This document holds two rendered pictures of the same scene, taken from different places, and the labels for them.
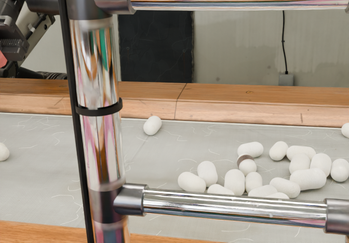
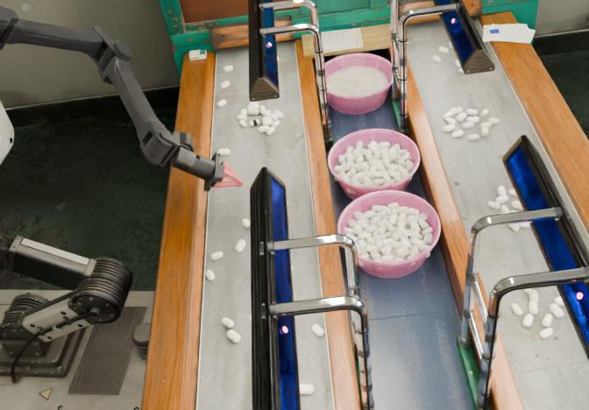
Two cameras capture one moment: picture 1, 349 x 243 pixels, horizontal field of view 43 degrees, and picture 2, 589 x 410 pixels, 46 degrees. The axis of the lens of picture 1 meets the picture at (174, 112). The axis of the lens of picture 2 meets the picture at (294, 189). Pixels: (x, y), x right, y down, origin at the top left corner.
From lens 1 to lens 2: 214 cm
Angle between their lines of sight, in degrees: 83
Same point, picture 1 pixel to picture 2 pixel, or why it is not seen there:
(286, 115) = (208, 118)
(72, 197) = (281, 156)
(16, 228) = (310, 147)
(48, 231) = (309, 142)
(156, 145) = (237, 150)
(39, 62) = not seen: outside the picture
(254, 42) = not seen: outside the picture
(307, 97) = (195, 111)
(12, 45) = not seen: hidden behind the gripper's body
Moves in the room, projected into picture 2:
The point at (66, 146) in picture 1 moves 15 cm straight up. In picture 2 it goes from (243, 173) to (234, 134)
